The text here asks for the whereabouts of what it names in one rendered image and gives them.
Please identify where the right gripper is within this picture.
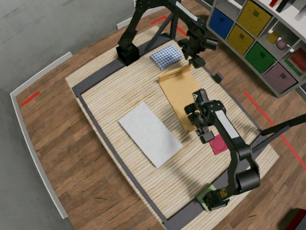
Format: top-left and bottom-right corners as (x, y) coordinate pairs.
(178, 38), (206, 69)

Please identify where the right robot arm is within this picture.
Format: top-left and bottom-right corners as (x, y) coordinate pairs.
(118, 0), (219, 54)

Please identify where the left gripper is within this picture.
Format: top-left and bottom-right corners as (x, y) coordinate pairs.
(184, 103), (215, 145)

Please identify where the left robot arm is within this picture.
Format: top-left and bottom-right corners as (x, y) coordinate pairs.
(192, 88), (261, 211)

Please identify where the tan wooden tray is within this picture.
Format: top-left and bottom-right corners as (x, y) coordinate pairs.
(158, 64), (201, 134)

